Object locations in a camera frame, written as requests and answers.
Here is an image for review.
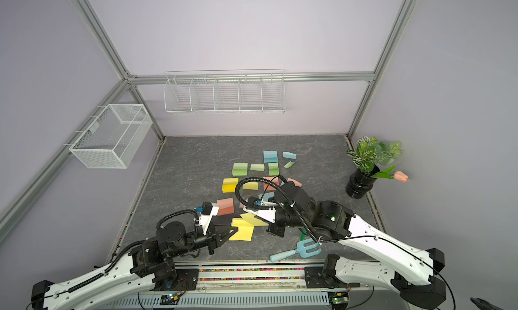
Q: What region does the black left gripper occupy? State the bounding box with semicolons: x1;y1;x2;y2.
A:
170;220;238;257

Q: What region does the yellow memo pad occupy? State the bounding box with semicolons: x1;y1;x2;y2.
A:
229;218;254;241
222;177;240;194

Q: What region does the red memo pad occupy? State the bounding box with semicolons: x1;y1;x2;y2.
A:
216;198;235;216

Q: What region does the light blue memo pad front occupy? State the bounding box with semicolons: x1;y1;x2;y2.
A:
260;191;275;203

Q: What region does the light blue memo pad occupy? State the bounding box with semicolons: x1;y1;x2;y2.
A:
263;150;279;163
260;191;275;203

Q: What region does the torn yellow page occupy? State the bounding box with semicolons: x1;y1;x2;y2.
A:
240;213;268;226
242;181;259;190

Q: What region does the salmon memo pad front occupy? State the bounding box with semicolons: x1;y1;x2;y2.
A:
264;177;280;191

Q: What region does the light green memo pad small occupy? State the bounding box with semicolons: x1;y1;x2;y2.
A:
268;163;280;177

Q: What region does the torn light blue page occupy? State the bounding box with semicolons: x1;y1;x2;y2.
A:
282;152;297;160

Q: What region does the light green memo pad front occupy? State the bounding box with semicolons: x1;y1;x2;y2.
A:
232;163;248;177

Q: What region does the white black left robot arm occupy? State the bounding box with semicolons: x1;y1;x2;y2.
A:
27;222;238;309

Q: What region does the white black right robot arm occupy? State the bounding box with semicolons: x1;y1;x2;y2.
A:
235;177;452;309

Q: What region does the green toy rake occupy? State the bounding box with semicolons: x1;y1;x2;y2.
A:
299;228;310;241

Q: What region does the light blue toy fork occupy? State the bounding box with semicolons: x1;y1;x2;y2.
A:
269;239;322;262

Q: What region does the black plant pot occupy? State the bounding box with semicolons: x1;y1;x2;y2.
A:
345;166;380;199

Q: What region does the green artificial plant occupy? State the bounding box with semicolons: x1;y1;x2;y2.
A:
347;136;403;175

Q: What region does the pink artificial tulip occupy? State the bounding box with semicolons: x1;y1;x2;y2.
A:
370;166;410;183

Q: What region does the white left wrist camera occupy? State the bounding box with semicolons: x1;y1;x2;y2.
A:
196;202;219;235

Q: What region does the white wire shelf basket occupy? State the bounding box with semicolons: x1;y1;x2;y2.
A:
163;70;286;115

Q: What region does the white wire basket left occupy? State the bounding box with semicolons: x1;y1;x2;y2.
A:
69;104;152;169

